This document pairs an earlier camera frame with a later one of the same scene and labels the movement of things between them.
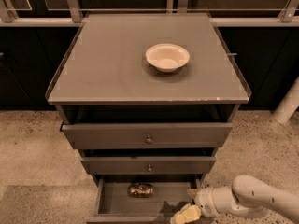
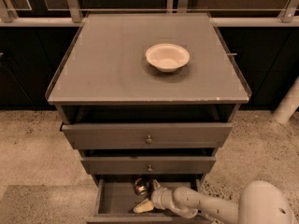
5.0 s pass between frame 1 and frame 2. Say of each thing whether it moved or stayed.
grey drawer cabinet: stayed
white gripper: moved
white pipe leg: stayed
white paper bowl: stayed
